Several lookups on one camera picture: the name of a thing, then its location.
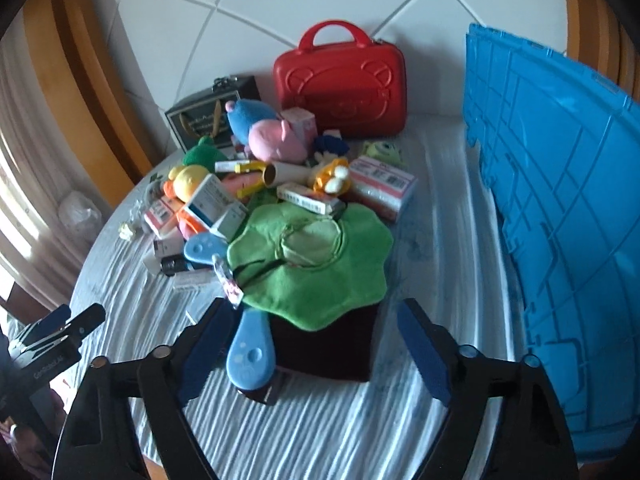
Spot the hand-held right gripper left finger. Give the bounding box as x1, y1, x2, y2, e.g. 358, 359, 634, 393
50, 297, 236, 480

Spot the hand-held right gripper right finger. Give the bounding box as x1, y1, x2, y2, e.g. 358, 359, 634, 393
397, 297, 581, 480

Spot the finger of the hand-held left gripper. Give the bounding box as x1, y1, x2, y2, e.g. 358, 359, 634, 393
27, 305, 72, 337
62, 304, 107, 347

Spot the light blue plastic paddle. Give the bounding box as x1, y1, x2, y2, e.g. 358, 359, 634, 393
226, 307, 276, 391
184, 234, 232, 264

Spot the maroon towel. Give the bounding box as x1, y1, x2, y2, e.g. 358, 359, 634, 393
270, 305, 378, 383

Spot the green flower-shaped mat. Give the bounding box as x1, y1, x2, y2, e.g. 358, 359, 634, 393
227, 203, 393, 331

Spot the blue plastic crate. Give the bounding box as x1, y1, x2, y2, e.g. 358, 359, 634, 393
465, 22, 640, 448

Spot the flat white box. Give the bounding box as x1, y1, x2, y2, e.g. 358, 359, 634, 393
172, 272, 218, 292

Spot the small pink printed packet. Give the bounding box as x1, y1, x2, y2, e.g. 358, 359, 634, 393
212, 255, 244, 308

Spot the black tube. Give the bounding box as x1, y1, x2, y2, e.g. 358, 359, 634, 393
160, 255, 192, 277

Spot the clear plastic bag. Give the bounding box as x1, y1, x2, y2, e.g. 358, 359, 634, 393
59, 191, 104, 243

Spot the pink and white box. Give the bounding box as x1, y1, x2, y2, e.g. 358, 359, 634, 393
144, 196, 181, 237

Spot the beige curtain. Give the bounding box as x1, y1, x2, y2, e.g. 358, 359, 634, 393
0, 50, 86, 311

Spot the orange plush toy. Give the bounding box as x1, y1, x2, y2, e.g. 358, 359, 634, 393
175, 205, 202, 232

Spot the white and blue medicine box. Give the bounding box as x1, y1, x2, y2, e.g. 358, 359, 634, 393
185, 175, 248, 238

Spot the yellow duck plush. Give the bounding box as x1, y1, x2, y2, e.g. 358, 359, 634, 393
162, 164, 221, 202

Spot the large white pink medicine box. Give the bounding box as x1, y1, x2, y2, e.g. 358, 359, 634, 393
345, 156, 418, 223

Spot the white and red medicine box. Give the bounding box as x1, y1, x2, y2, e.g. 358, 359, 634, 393
276, 182, 346, 217

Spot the cardboard tube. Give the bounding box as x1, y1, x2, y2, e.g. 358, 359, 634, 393
262, 161, 313, 188

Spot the orange and white plush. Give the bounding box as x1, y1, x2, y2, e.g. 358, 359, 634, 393
312, 157, 351, 195

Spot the dark green plush toy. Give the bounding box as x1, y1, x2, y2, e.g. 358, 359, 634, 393
182, 136, 228, 167

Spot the green one-eyed monster plush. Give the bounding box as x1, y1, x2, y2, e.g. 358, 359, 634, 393
361, 141, 404, 166

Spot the blue and pink plush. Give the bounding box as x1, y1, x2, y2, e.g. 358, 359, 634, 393
225, 100, 318, 163

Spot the dark blue plush toy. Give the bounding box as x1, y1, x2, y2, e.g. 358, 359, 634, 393
314, 130, 351, 159

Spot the black gift box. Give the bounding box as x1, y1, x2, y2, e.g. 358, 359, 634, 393
165, 76, 262, 152

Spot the pink cardboard box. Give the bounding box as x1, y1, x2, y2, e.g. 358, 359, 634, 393
280, 108, 318, 143

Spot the red hard carry case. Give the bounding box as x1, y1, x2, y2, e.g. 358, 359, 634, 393
273, 21, 408, 140

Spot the curved wooden wall trim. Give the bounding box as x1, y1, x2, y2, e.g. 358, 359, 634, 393
25, 0, 153, 186
565, 0, 640, 86

